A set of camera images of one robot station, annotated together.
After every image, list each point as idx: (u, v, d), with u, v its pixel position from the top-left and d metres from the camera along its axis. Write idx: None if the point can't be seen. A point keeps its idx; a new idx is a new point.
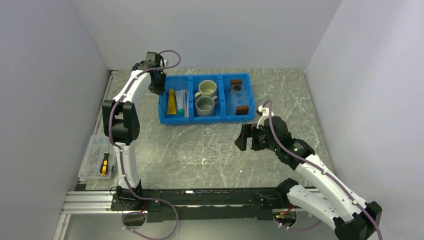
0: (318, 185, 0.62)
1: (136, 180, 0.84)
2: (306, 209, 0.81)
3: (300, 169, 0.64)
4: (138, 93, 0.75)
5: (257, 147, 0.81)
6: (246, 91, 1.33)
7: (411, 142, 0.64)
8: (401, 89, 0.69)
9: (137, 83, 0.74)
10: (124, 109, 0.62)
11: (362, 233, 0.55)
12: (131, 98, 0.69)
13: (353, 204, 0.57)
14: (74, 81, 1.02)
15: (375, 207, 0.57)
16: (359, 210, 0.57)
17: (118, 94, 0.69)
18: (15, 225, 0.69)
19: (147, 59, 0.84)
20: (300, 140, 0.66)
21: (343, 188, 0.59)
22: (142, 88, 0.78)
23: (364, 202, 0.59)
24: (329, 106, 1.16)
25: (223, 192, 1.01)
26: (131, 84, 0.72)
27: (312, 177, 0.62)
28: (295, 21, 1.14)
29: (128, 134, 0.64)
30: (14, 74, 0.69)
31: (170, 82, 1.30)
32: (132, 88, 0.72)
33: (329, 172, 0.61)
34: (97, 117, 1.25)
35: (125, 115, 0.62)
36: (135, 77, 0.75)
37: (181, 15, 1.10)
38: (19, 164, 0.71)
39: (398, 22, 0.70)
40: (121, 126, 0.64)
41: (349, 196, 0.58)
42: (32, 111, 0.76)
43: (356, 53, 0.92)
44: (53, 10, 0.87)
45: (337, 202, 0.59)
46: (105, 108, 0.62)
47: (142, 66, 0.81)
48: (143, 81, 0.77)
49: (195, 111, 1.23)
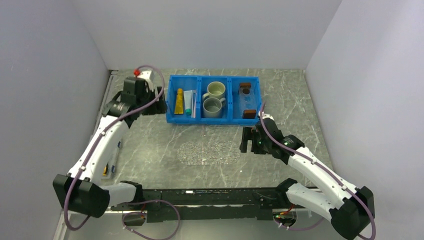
0: (309, 175, 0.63)
1: (133, 192, 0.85)
2: (306, 206, 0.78)
3: (291, 162, 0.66)
4: (106, 154, 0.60)
5: (257, 151, 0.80)
6: (254, 94, 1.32)
7: (411, 143, 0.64)
8: (401, 89, 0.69)
9: (103, 142, 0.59)
10: (81, 190, 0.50)
11: (354, 218, 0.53)
12: (92, 170, 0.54)
13: (343, 189, 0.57)
14: (74, 82, 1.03)
15: (365, 192, 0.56)
16: (349, 195, 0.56)
17: (77, 164, 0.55)
18: (16, 225, 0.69)
19: (124, 91, 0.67)
20: (291, 136, 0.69)
21: (332, 175, 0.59)
22: (114, 141, 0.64)
23: (355, 187, 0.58)
24: (328, 106, 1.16)
25: (223, 192, 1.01)
26: (94, 147, 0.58)
27: (302, 168, 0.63)
28: (295, 21, 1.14)
29: (91, 213, 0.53)
30: (15, 74, 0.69)
31: (179, 82, 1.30)
32: (95, 153, 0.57)
33: (318, 161, 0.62)
34: (97, 117, 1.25)
35: (85, 196, 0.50)
36: (103, 133, 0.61)
37: (180, 16, 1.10)
38: (19, 164, 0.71)
39: (397, 23, 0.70)
40: (79, 204, 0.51)
41: (339, 182, 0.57)
42: (32, 111, 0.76)
43: (355, 53, 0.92)
44: (52, 11, 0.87)
45: (327, 189, 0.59)
46: (57, 186, 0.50)
47: (118, 102, 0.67)
48: (115, 134, 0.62)
49: (202, 112, 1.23)
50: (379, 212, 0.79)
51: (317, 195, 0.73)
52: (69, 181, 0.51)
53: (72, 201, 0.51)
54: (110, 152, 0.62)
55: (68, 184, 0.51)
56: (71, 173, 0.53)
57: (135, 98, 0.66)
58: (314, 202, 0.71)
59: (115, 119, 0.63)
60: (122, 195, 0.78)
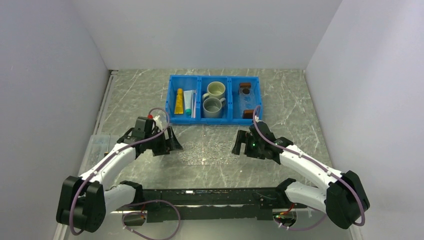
0: (300, 168, 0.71)
1: (133, 194, 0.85)
2: (303, 203, 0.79)
3: (283, 159, 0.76)
4: (114, 169, 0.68)
5: (249, 154, 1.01)
6: (254, 94, 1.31)
7: (411, 143, 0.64)
8: (401, 90, 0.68)
9: (115, 158, 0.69)
10: (88, 191, 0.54)
11: (344, 204, 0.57)
12: (102, 176, 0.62)
13: (328, 175, 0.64)
14: (74, 82, 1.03)
15: (351, 176, 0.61)
16: (335, 179, 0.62)
17: (89, 170, 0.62)
18: (15, 225, 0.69)
19: (136, 128, 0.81)
20: (282, 138, 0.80)
21: (317, 163, 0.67)
22: (122, 163, 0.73)
23: (340, 172, 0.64)
24: (328, 106, 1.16)
25: (223, 192, 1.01)
26: (108, 159, 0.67)
27: (292, 162, 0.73)
28: (295, 21, 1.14)
29: (87, 223, 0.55)
30: (14, 74, 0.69)
31: (179, 81, 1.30)
32: (107, 165, 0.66)
33: (304, 154, 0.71)
34: (97, 117, 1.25)
35: (90, 200, 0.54)
36: (117, 152, 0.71)
37: (180, 16, 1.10)
38: (19, 164, 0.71)
39: (398, 22, 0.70)
40: (80, 212, 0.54)
41: (324, 169, 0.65)
42: (32, 111, 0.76)
43: (355, 53, 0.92)
44: (52, 11, 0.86)
45: (315, 177, 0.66)
46: (67, 187, 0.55)
47: (130, 137, 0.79)
48: (125, 155, 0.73)
49: (202, 112, 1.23)
50: (379, 212, 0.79)
51: (313, 190, 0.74)
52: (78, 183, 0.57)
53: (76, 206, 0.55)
54: (114, 172, 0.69)
55: (75, 187, 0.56)
56: (82, 177, 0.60)
57: (144, 134, 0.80)
58: (310, 197, 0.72)
59: (128, 144, 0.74)
60: (122, 199, 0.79)
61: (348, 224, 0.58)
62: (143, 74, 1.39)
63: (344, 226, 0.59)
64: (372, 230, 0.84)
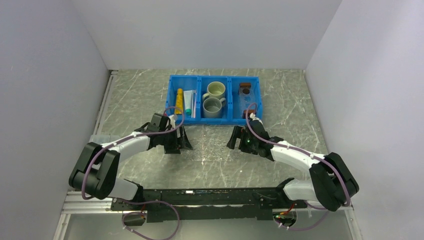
0: (290, 160, 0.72)
1: (134, 191, 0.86)
2: (300, 198, 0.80)
3: (275, 154, 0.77)
4: (128, 151, 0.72)
5: (244, 149, 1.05)
6: (254, 94, 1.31)
7: (411, 142, 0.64)
8: (401, 89, 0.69)
9: (133, 140, 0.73)
10: (106, 156, 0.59)
11: (329, 183, 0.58)
12: (120, 148, 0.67)
13: (312, 158, 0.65)
14: (74, 82, 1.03)
15: (334, 157, 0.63)
16: (317, 161, 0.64)
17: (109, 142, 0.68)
18: (15, 224, 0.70)
19: (151, 122, 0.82)
20: (275, 137, 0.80)
21: (302, 150, 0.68)
22: (136, 148, 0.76)
23: (323, 155, 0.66)
24: (328, 106, 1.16)
25: (223, 192, 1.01)
26: (125, 139, 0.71)
27: (282, 155, 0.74)
28: (295, 22, 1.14)
29: (98, 187, 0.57)
30: (14, 74, 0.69)
31: (179, 81, 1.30)
32: (126, 142, 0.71)
33: (292, 145, 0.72)
34: (97, 117, 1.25)
35: (105, 164, 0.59)
36: (134, 136, 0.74)
37: (180, 16, 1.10)
38: (19, 164, 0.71)
39: (398, 22, 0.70)
40: (93, 178, 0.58)
41: (307, 153, 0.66)
42: (31, 111, 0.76)
43: (355, 53, 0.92)
44: (53, 11, 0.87)
45: (302, 163, 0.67)
46: (87, 150, 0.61)
47: (145, 130, 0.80)
48: (140, 141, 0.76)
49: (202, 113, 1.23)
50: (379, 212, 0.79)
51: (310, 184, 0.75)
52: (98, 149, 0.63)
53: (91, 169, 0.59)
54: (128, 153, 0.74)
55: (94, 153, 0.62)
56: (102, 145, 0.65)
57: (158, 129, 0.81)
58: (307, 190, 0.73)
59: (144, 133, 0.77)
60: (122, 194, 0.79)
61: (336, 206, 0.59)
62: (143, 74, 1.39)
63: (332, 208, 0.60)
64: (372, 230, 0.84)
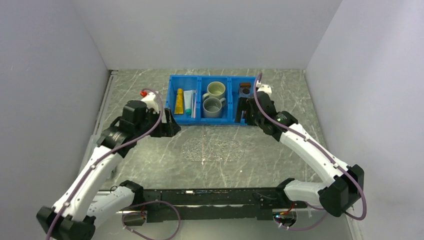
0: (302, 152, 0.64)
1: (131, 198, 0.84)
2: (300, 199, 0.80)
3: (283, 138, 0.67)
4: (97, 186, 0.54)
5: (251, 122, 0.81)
6: None
7: (411, 143, 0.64)
8: (402, 89, 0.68)
9: (92, 176, 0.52)
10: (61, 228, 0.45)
11: (343, 196, 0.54)
12: (77, 206, 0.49)
13: (334, 167, 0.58)
14: (74, 82, 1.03)
15: (356, 171, 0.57)
16: (341, 173, 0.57)
17: (63, 197, 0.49)
18: (15, 224, 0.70)
19: (123, 117, 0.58)
20: (284, 112, 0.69)
21: (326, 153, 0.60)
22: (107, 173, 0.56)
23: (346, 166, 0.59)
24: (328, 106, 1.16)
25: (223, 192, 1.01)
26: (82, 181, 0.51)
27: (295, 144, 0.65)
28: (295, 22, 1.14)
29: None
30: (15, 74, 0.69)
31: (179, 81, 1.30)
32: (86, 183, 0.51)
33: (311, 138, 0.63)
34: (97, 117, 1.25)
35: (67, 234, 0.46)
36: (93, 167, 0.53)
37: (180, 16, 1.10)
38: (19, 163, 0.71)
39: (398, 22, 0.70)
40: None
41: (331, 160, 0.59)
42: (32, 111, 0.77)
43: (355, 53, 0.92)
44: (52, 11, 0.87)
45: (318, 165, 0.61)
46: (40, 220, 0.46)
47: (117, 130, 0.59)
48: (107, 167, 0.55)
49: (202, 112, 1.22)
50: (379, 212, 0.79)
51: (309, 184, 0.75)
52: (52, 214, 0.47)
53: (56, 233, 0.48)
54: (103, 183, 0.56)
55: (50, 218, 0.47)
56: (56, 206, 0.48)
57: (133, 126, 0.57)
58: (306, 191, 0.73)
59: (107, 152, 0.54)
60: (119, 202, 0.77)
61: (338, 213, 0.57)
62: (143, 74, 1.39)
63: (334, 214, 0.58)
64: (372, 230, 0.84)
